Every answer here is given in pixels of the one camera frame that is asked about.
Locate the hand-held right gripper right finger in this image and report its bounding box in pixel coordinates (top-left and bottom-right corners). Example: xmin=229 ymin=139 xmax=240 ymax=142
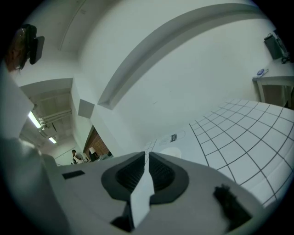
xmin=137 ymin=151 xmax=265 ymax=235

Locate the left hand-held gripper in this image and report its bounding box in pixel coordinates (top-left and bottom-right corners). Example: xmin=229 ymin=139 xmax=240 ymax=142
xmin=0 ymin=67 xmax=68 ymax=235

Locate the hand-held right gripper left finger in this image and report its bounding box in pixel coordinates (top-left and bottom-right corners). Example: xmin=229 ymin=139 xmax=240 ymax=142
xmin=52 ymin=151 xmax=146 ymax=235

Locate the table with white grid cloth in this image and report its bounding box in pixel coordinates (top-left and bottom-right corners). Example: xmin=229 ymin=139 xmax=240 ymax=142
xmin=144 ymin=98 xmax=294 ymax=208

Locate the long ceiling light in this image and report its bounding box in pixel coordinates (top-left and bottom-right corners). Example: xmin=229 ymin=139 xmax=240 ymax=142
xmin=28 ymin=110 xmax=40 ymax=129

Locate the white desk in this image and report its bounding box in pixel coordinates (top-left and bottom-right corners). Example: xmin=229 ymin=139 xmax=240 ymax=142
xmin=252 ymin=64 xmax=294 ymax=109

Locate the black box device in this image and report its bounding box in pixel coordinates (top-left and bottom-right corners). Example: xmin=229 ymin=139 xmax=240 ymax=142
xmin=263 ymin=29 xmax=288 ymax=61

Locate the black head-mounted camera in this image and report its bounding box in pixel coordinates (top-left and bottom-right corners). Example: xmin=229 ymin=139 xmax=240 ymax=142
xmin=22 ymin=23 xmax=45 ymax=66

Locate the thin black desk cable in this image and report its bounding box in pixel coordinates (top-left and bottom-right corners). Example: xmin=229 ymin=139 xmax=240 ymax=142
xmin=281 ymin=52 xmax=293 ymax=65

